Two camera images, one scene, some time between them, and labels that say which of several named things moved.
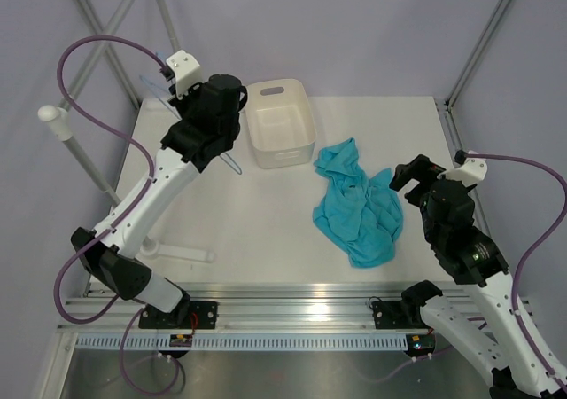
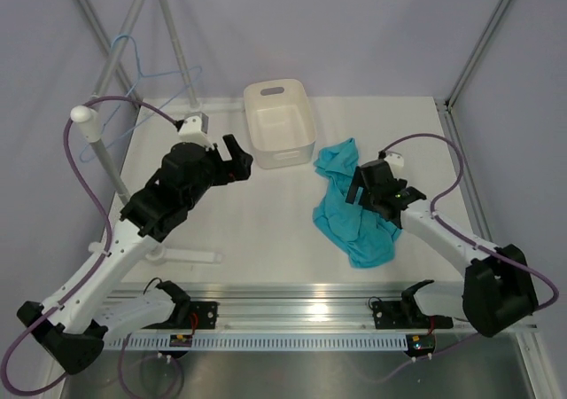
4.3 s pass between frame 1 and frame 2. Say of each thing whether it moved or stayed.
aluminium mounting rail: stayed
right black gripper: moved
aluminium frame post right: stayed
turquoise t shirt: stayed
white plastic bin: stayed
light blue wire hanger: moved
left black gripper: moved
